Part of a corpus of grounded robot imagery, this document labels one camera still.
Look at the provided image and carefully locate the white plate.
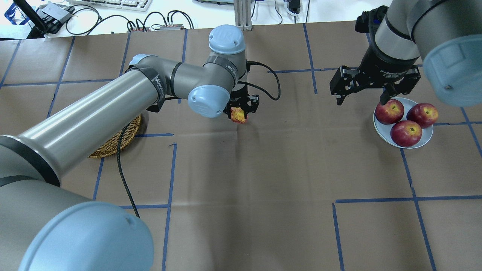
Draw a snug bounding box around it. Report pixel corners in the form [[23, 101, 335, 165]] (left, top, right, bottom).
[[372, 98, 438, 149]]

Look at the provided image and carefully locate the round wicker basket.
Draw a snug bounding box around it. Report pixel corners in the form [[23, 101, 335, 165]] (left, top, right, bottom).
[[88, 115, 142, 158]]

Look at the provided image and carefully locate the red apple plate right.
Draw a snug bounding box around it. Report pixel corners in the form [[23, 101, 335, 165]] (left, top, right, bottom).
[[406, 103, 439, 128]]

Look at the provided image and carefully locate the white keyboard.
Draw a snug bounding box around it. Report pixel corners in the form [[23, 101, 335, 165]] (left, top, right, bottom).
[[67, 0, 153, 12]]

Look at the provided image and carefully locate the grey usb hub box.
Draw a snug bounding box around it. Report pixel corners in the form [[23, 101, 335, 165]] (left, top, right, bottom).
[[37, 2, 75, 24]]

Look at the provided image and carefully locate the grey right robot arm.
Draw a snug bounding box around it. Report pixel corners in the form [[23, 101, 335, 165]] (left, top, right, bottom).
[[330, 0, 482, 107]]

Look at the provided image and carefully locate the red apple plate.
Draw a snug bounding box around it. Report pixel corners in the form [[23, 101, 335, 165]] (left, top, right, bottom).
[[406, 103, 439, 128], [375, 99, 405, 125], [390, 120, 423, 148]]

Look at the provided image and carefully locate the red yellow apple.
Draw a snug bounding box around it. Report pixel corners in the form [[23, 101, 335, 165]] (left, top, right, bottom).
[[230, 107, 248, 124]]

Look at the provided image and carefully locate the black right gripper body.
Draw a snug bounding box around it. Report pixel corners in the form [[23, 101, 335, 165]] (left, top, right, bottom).
[[330, 48, 421, 95]]

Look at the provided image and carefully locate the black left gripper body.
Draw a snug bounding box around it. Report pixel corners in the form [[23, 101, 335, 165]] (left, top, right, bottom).
[[223, 82, 260, 115]]

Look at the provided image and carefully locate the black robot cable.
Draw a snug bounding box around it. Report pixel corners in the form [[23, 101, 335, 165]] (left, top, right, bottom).
[[116, 124, 141, 219]]

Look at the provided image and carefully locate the red apple plate front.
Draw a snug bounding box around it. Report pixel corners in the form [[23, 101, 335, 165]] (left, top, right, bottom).
[[390, 120, 423, 148]]

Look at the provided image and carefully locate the red apple plate left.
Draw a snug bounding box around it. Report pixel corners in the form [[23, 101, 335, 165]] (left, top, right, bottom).
[[375, 99, 405, 125]]

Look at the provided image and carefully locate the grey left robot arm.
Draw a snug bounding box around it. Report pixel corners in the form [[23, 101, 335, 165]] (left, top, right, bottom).
[[1, 25, 247, 271]]

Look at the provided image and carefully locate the aluminium frame post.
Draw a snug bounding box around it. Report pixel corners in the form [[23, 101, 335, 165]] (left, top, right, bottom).
[[233, 0, 253, 31]]

